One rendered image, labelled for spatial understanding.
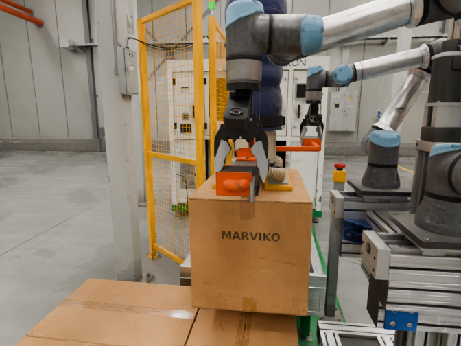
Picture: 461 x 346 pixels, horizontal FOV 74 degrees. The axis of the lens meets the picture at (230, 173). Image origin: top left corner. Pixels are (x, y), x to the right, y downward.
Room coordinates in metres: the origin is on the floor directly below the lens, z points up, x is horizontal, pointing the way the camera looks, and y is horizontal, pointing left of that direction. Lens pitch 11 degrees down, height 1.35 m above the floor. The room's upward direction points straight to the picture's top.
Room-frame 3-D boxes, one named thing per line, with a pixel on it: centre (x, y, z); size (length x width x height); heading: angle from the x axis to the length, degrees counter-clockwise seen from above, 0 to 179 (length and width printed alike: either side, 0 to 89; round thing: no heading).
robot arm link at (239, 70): (0.66, -0.02, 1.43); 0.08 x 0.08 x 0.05
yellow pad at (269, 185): (1.22, -0.19, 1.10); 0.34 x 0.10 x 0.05; 172
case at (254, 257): (1.23, -0.10, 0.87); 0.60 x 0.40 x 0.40; 172
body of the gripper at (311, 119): (1.47, -0.39, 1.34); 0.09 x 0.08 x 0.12; 172
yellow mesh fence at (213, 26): (3.16, 0.08, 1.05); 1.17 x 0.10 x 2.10; 172
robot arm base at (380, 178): (1.29, -0.65, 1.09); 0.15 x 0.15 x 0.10
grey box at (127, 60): (2.20, 0.70, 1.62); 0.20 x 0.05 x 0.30; 172
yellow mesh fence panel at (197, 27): (2.43, 0.48, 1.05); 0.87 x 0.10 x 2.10; 44
